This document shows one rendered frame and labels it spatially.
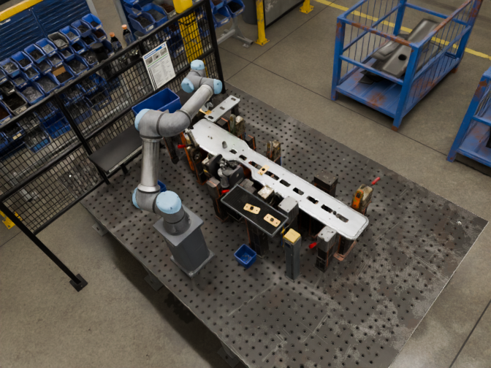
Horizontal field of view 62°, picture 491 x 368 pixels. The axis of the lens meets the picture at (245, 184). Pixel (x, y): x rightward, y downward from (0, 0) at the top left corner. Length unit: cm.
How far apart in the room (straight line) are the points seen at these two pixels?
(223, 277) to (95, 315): 131
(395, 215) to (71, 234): 273
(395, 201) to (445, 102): 207
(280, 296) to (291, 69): 314
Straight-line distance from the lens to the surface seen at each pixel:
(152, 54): 293
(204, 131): 285
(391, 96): 440
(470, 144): 410
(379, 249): 262
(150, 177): 212
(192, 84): 229
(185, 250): 233
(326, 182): 245
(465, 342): 329
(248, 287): 247
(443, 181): 396
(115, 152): 288
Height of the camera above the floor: 295
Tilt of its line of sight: 52 degrees down
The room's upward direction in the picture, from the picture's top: 10 degrees counter-clockwise
